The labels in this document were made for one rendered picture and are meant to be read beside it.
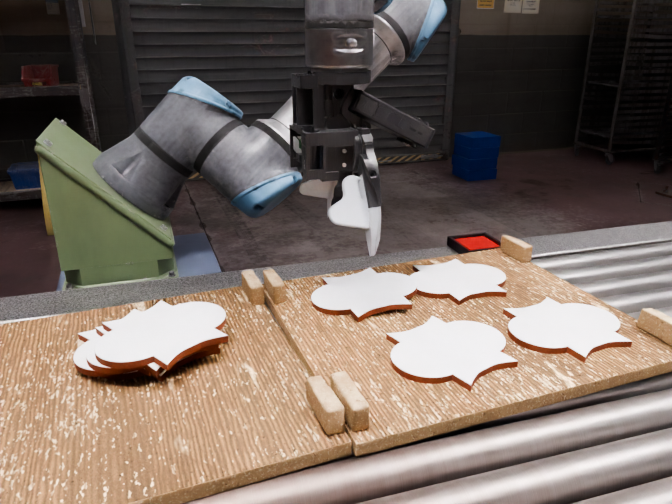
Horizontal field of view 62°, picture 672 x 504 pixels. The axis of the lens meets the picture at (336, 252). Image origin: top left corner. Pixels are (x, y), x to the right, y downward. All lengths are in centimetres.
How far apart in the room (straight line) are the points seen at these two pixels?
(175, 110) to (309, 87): 39
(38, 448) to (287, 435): 21
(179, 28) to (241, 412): 478
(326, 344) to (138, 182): 47
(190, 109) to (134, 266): 27
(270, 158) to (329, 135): 33
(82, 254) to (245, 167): 29
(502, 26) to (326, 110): 579
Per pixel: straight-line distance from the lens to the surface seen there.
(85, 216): 95
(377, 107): 65
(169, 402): 57
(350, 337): 65
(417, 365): 59
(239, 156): 94
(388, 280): 76
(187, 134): 96
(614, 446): 58
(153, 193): 97
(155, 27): 518
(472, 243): 98
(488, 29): 630
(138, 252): 96
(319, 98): 63
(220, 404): 56
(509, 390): 59
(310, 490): 49
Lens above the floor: 126
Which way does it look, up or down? 21 degrees down
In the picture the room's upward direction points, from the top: straight up
